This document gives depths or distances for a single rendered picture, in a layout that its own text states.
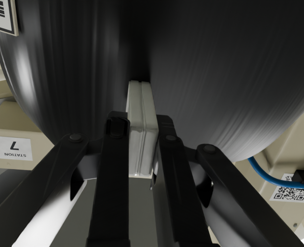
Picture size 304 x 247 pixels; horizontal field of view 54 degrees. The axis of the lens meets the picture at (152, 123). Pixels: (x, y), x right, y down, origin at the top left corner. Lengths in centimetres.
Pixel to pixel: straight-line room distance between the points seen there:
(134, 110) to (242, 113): 11
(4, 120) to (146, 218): 245
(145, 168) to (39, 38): 11
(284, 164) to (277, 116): 33
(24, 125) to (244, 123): 69
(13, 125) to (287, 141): 66
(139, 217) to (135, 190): 35
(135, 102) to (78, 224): 294
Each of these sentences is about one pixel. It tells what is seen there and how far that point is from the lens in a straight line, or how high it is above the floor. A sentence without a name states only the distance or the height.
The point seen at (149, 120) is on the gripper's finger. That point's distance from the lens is 15.
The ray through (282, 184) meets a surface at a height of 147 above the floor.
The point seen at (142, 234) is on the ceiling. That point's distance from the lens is 307.
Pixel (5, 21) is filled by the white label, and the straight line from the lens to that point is 21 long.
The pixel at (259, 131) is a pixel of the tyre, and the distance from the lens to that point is 27.
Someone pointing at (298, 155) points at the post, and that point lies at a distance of 58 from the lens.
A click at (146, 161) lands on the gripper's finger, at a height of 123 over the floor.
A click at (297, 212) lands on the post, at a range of 70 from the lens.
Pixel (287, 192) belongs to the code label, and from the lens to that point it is 64.
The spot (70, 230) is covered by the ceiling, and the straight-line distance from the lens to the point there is 307.
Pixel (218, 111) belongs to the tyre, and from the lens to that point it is 23.
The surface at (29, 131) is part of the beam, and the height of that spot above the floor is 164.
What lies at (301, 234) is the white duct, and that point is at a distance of 135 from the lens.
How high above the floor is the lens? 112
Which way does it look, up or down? 35 degrees up
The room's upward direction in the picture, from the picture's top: 170 degrees counter-clockwise
